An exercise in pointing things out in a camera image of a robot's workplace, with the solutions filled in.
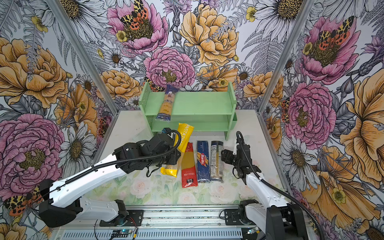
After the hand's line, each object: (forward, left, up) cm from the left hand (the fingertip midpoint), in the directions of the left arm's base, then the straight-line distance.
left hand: (175, 158), depth 68 cm
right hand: (+10, -27, -17) cm, 33 cm away
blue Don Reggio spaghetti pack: (+29, +6, +6) cm, 30 cm away
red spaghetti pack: (+3, -5, -22) cm, 22 cm away
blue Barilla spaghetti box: (+9, -14, -22) cm, 27 cm away
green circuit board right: (-25, -37, -24) cm, 50 cm away
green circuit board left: (-25, +26, -25) cm, 43 cm away
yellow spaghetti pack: (+12, -4, +4) cm, 14 cm away
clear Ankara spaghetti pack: (+9, -22, -21) cm, 31 cm away
